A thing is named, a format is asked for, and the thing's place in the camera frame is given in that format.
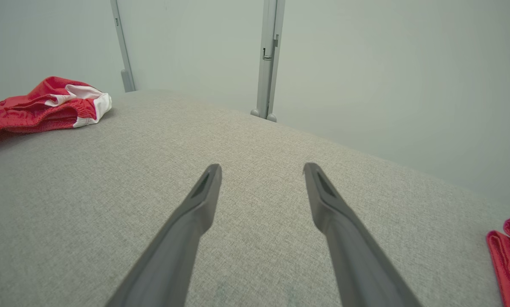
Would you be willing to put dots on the red shorts with white stripe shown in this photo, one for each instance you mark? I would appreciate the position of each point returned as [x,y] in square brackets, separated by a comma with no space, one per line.
[24,115]

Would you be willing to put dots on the red Bulls 23 jersey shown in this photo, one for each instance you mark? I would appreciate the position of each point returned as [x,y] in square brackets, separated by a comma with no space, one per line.
[506,264]

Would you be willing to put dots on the grey frame post with latch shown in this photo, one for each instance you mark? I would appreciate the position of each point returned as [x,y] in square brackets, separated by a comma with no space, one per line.
[267,64]

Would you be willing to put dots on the grey metal frame post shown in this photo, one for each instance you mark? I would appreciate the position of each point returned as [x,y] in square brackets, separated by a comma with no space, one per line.
[128,81]

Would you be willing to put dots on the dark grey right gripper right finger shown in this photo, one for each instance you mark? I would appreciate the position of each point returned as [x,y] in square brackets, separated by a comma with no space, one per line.
[361,264]

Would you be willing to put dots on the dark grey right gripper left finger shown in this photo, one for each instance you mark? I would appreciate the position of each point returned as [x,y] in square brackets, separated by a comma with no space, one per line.
[169,264]

